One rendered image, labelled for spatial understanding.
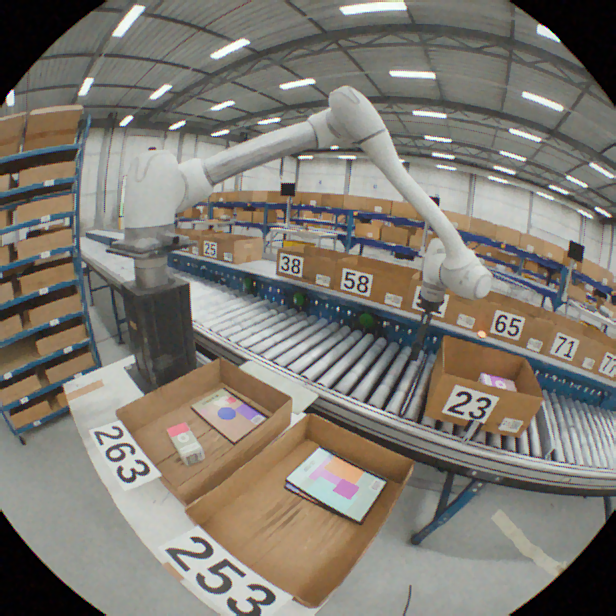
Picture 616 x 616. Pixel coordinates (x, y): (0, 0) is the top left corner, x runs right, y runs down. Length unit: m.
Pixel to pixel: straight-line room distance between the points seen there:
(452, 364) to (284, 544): 0.88
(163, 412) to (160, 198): 0.57
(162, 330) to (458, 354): 1.03
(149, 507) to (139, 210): 0.70
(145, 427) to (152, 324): 0.29
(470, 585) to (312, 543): 1.15
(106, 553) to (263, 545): 1.10
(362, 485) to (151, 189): 0.85
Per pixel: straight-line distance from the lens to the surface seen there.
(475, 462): 0.91
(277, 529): 0.57
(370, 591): 1.36
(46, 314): 1.79
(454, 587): 1.53
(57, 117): 1.85
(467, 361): 1.11
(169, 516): 0.62
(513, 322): 1.30
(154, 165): 0.74
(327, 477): 0.62
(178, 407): 0.81
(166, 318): 0.78
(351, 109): 0.78
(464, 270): 0.75
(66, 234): 1.73
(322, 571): 0.56
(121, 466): 0.58
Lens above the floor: 1.30
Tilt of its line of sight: 21 degrees down
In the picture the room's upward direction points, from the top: 6 degrees clockwise
